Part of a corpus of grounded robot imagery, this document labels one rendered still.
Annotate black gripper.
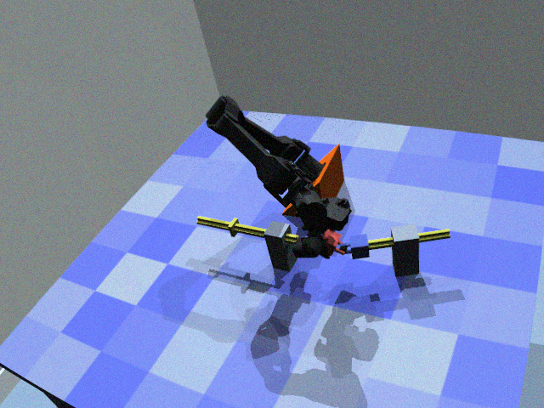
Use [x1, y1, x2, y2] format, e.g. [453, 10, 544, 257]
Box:
[292, 197, 340, 258]

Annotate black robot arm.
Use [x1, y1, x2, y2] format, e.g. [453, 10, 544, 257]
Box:
[205, 95, 352, 231]

